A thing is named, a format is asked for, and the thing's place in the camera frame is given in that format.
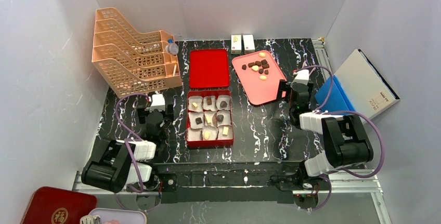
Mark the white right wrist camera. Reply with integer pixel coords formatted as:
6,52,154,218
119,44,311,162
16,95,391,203
293,70,309,85

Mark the orange plastic file rack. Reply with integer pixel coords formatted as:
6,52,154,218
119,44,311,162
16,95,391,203
92,7,183,98

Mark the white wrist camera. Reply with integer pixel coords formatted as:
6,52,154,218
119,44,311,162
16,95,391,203
293,70,309,85
149,94,166,112

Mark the white rectangular chocolate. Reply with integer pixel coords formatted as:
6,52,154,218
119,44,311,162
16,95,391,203
223,127,229,136

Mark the dark red round tin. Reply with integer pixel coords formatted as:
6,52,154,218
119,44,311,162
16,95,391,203
21,187,97,224

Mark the aluminium rail frame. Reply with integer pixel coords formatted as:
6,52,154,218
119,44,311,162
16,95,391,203
73,38,391,223

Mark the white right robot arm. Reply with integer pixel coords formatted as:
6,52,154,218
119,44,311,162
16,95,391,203
277,80,373,187

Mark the red chocolate box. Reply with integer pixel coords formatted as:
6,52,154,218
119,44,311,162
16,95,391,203
186,90,235,148

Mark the plastic water bottle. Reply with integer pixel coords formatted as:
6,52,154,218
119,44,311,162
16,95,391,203
165,39,179,56

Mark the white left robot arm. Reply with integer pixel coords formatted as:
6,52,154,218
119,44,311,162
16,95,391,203
81,103,174,193

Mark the red tin lid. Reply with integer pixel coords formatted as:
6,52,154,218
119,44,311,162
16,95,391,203
189,49,230,89

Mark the pink plastic tray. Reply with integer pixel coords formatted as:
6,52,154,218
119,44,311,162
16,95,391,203
232,50,286,106

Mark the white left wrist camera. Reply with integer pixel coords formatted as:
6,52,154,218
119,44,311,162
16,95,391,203
149,94,166,112

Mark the blue folder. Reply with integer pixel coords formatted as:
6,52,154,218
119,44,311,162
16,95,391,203
314,75,355,112

